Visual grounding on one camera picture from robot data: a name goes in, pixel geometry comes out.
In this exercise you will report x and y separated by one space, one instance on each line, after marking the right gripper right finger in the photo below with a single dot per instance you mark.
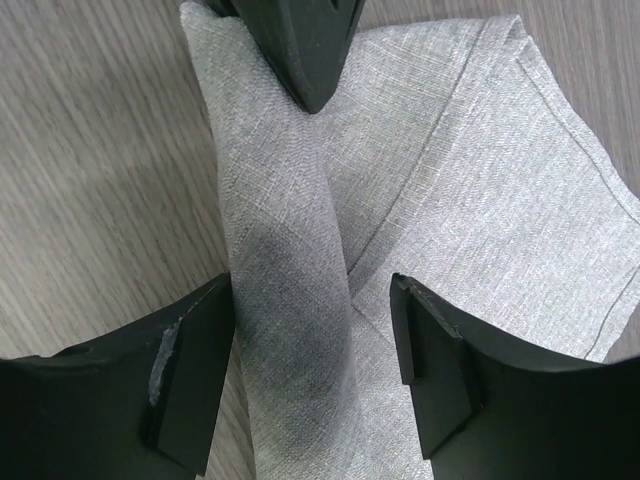
489 405

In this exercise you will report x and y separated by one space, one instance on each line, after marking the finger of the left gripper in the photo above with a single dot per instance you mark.
305 42

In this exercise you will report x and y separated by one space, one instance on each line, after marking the grey cloth napkin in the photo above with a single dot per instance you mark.
448 153

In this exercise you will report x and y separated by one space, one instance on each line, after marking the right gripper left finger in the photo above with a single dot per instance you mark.
140 402

